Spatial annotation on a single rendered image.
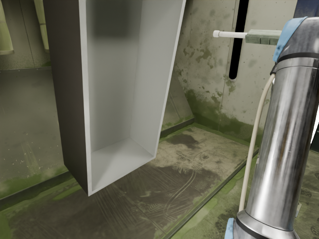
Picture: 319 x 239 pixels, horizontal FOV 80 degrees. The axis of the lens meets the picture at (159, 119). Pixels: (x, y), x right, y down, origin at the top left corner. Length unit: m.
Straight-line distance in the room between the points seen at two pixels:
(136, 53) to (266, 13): 1.68
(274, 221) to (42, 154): 1.93
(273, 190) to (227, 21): 2.50
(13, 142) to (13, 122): 0.18
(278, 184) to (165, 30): 1.03
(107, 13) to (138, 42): 0.30
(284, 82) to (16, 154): 2.02
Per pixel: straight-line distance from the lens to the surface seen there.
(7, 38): 2.04
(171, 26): 1.27
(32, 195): 2.16
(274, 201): 0.58
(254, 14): 2.73
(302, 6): 2.60
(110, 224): 1.73
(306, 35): 0.64
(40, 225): 1.91
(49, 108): 2.24
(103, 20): 1.29
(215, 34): 1.10
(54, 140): 2.17
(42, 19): 2.13
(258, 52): 2.67
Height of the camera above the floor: 1.36
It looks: 22 degrees down
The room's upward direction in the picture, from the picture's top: straight up
